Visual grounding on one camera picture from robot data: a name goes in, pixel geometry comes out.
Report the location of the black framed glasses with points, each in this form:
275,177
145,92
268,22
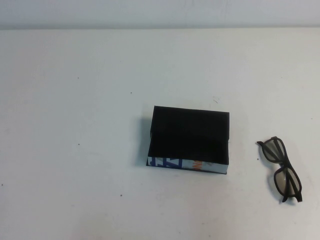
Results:
281,150

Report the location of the black open glasses case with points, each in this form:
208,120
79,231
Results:
187,135

